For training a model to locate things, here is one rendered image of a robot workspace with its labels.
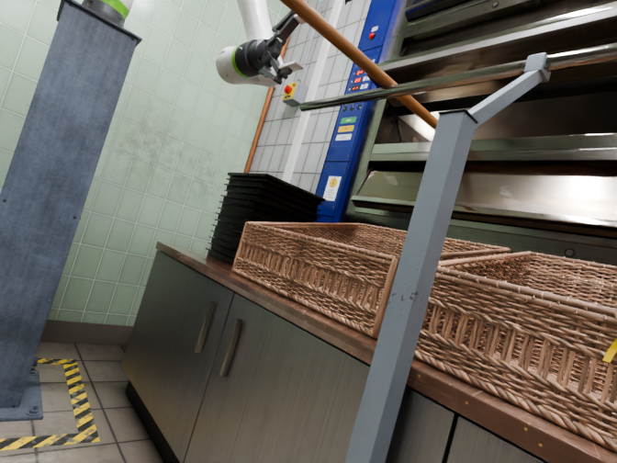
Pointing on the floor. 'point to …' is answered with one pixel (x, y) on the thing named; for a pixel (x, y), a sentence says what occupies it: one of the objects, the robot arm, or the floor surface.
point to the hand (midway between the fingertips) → (305, 39)
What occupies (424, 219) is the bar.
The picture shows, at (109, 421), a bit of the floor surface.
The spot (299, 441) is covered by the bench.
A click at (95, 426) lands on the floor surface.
